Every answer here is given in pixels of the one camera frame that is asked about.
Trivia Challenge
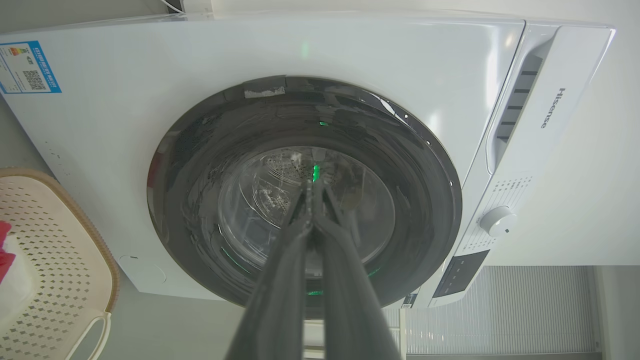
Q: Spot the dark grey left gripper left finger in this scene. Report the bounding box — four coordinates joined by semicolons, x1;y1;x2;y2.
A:
224;182;315;360

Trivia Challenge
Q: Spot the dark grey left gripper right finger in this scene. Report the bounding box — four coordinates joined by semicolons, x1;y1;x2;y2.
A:
313;182;402;360

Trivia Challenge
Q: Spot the beige perforated laundry basket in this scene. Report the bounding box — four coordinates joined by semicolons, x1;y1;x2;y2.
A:
0;168;121;360

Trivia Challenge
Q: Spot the dark round washing machine door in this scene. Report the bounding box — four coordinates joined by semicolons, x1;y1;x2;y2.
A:
147;75;463;308

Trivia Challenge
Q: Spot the white washing machine dial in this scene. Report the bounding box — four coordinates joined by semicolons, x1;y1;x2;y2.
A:
479;206;518;238

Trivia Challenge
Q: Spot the grey tape piece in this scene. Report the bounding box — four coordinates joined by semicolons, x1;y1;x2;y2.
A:
243;86;286;99

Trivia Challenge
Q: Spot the white Hisense washing machine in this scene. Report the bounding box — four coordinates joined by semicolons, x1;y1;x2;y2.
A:
0;13;616;310

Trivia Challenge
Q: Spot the white garment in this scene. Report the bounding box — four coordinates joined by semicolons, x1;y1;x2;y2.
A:
0;235;35;321

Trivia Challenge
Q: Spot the red garment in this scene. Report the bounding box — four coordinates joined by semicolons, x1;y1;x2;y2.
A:
0;221;17;285

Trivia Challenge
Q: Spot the blue energy label sticker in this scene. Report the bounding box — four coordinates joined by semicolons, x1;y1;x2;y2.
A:
0;40;62;95

